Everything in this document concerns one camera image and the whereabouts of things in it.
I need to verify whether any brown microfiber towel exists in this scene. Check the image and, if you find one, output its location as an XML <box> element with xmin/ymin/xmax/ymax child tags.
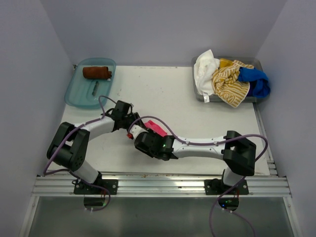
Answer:
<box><xmin>82</xmin><ymin>66</ymin><xmax>112</xmax><ymax>80</ymax></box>

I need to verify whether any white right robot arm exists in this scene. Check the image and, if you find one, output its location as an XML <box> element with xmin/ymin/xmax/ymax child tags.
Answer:
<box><xmin>127</xmin><ymin>125</ymin><xmax>256</xmax><ymax>194</ymax></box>

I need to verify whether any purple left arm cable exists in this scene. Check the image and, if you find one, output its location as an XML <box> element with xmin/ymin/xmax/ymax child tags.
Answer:
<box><xmin>43</xmin><ymin>95</ymin><xmax>119</xmax><ymax>212</ymax></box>

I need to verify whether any blue towel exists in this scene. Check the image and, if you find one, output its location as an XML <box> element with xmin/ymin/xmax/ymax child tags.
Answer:
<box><xmin>238</xmin><ymin>67</ymin><xmax>271</xmax><ymax>98</ymax></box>

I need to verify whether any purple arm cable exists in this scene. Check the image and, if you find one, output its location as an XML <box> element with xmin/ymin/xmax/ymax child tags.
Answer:
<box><xmin>43</xmin><ymin>95</ymin><xmax>119</xmax><ymax>212</ymax></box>
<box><xmin>127</xmin><ymin>115</ymin><xmax>269</xmax><ymax>237</ymax></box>

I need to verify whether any pink towel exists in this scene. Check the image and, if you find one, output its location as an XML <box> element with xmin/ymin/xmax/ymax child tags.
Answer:
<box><xmin>144</xmin><ymin>120</ymin><xmax>167</xmax><ymax>137</ymax></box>

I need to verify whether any teal translucent plastic bin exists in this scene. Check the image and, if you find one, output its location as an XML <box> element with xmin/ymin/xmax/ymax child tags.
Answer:
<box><xmin>64</xmin><ymin>57</ymin><xmax>116</xmax><ymax>109</ymax></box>

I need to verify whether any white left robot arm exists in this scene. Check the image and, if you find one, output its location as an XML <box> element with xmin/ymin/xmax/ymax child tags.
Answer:
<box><xmin>43</xmin><ymin>100</ymin><xmax>140</xmax><ymax>194</ymax></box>

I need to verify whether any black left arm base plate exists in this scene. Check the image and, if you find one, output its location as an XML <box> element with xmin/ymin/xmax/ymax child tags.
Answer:
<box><xmin>72</xmin><ymin>179</ymin><xmax>119</xmax><ymax>195</ymax></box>

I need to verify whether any yellow striped towel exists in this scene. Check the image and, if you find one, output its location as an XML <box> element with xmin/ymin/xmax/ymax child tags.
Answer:
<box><xmin>212</xmin><ymin>58</ymin><xmax>254</xmax><ymax>108</ymax></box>

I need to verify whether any white towel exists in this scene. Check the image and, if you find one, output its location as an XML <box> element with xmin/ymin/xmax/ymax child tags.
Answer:
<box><xmin>194</xmin><ymin>49</ymin><xmax>220</xmax><ymax>103</ymax></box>

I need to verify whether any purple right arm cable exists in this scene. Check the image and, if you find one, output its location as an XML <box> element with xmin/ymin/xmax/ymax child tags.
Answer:
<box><xmin>127</xmin><ymin>115</ymin><xmax>269</xmax><ymax>237</ymax></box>

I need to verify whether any aluminium mounting rail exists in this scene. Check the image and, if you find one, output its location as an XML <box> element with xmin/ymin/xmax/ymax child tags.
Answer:
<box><xmin>31</xmin><ymin>173</ymin><xmax>291</xmax><ymax>198</ymax></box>

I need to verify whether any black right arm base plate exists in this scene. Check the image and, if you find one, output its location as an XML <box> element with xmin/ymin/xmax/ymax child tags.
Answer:
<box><xmin>204</xmin><ymin>179</ymin><xmax>249</xmax><ymax>196</ymax></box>

